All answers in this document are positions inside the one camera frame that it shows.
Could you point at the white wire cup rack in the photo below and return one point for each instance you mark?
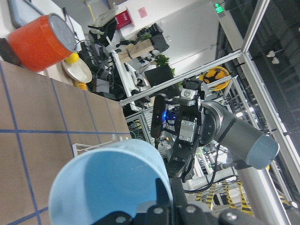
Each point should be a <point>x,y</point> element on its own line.
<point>80,148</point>

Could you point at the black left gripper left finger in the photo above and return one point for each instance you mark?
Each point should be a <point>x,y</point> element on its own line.
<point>162,200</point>

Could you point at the orange round container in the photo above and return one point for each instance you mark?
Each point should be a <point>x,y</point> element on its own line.
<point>43,42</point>

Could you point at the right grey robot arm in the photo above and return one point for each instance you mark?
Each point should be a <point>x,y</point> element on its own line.
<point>200,121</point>

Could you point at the yellow hard hat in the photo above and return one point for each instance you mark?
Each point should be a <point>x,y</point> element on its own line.
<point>214,74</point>

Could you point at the yellow ball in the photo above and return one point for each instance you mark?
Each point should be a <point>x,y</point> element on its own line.
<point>72,58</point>

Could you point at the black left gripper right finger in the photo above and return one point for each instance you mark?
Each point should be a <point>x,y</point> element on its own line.
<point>178,193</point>

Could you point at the light blue plastic cup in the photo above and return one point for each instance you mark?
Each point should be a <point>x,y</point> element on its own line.
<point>120,176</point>

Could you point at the white plate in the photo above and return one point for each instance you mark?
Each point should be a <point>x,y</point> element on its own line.
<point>78,71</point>

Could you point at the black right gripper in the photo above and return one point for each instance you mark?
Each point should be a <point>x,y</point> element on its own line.
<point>183,155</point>

